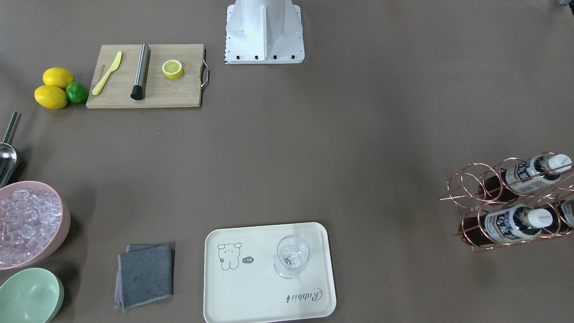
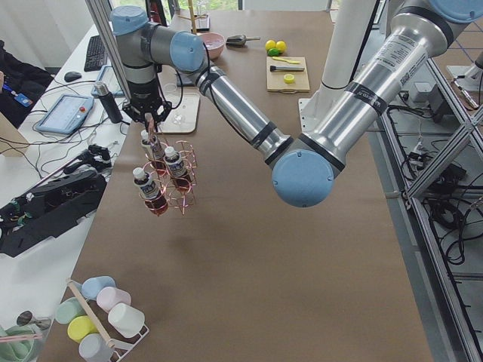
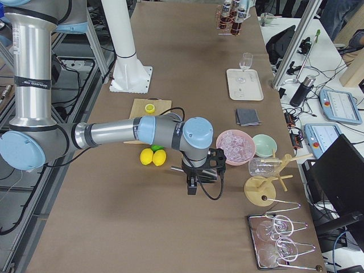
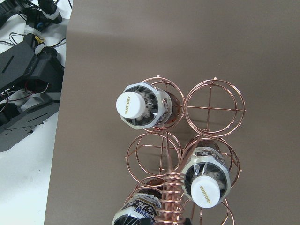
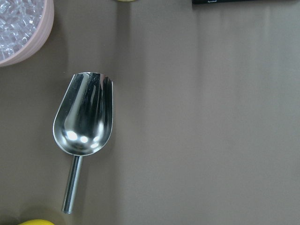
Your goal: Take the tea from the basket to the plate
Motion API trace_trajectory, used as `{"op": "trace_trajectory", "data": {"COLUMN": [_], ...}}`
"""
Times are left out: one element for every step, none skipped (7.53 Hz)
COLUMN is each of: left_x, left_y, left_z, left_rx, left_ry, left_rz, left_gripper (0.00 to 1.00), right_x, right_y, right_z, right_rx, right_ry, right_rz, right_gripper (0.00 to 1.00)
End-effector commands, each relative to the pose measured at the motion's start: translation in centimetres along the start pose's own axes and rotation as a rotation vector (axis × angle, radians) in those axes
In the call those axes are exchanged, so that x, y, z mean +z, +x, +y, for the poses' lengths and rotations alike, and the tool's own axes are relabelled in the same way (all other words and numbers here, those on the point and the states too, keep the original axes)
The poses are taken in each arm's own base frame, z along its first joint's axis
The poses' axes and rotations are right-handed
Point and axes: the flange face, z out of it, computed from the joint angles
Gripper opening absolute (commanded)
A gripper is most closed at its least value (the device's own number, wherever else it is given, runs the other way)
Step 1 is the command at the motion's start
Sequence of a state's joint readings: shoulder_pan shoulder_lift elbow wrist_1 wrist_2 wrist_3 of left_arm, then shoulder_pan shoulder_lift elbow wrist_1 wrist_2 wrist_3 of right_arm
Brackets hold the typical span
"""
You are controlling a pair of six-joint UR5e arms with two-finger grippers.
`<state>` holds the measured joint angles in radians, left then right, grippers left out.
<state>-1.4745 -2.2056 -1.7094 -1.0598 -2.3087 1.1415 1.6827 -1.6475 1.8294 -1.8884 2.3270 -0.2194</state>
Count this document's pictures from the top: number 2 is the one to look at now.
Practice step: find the black keyboard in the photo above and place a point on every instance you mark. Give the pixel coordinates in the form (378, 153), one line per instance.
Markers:
(96, 54)

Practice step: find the white plastic cup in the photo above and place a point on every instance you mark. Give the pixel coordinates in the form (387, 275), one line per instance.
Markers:
(127, 320)

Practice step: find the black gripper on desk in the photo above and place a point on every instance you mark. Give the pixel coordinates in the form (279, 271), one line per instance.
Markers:
(94, 156)

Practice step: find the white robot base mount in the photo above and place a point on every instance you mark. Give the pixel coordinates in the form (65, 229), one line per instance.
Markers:
(353, 23)

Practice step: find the aluminium frame rack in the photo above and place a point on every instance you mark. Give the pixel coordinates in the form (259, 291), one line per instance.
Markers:
(428, 147)

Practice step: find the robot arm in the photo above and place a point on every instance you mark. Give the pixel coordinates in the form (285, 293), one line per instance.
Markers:
(303, 169)

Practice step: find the yellow plastic knife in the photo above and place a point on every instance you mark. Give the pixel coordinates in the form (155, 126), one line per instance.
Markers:
(286, 60)

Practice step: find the blue teach pendant tablet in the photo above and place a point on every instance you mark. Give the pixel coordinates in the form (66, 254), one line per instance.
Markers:
(67, 115)

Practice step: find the metal ice scoop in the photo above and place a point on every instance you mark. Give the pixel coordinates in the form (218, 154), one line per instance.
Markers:
(239, 41)

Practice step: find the half lemon slice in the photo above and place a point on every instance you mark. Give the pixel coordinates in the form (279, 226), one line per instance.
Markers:
(289, 78)

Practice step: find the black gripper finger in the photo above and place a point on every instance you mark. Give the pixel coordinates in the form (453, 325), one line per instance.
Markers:
(161, 114)
(133, 114)

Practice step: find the wooden rack handle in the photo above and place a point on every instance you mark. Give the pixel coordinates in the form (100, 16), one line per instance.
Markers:
(84, 304)

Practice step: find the seated person in black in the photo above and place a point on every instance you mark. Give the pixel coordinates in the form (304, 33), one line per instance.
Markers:
(22, 85)

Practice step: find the wooden glass stand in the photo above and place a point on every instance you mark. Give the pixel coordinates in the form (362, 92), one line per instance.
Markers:
(196, 12)

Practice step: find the clear wine glass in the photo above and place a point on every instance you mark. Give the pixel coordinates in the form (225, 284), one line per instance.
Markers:
(175, 95)

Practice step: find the pink plastic cup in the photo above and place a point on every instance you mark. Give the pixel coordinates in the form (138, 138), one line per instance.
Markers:
(108, 297)

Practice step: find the green plastic cup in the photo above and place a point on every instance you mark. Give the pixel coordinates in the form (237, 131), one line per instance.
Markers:
(68, 310)

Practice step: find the wooden cutting board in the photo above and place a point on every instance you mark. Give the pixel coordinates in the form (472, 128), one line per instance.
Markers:
(275, 81)

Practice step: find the metal jigger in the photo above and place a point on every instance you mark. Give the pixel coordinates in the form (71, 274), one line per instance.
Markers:
(26, 318)

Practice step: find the cream serving tray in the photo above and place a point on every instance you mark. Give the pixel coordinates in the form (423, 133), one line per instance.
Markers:
(189, 108)

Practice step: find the grey plastic cup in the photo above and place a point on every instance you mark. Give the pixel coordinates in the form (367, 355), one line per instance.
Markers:
(94, 349)

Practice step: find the copper wire bottle basket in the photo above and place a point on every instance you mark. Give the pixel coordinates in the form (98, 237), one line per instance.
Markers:
(167, 178)

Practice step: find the white wire cup rack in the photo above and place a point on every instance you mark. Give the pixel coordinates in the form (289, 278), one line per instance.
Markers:
(123, 346)

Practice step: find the aluminium frame post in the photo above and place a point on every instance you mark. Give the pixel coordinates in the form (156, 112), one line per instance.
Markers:
(100, 14)

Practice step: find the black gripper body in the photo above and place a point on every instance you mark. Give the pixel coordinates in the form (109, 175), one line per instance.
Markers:
(145, 93)

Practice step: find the pink bowl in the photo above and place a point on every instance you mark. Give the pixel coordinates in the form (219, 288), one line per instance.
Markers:
(214, 42)

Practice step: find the yellow plastic cup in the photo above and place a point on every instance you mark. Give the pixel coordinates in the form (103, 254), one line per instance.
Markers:
(80, 327)

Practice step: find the black computer mouse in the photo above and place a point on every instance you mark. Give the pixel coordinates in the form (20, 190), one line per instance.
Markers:
(72, 76)

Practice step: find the blue plastic cup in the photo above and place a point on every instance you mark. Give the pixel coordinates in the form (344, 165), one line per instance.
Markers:
(92, 286)

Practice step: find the black thermos bottle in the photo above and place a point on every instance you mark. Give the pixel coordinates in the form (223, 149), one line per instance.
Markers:
(108, 102)

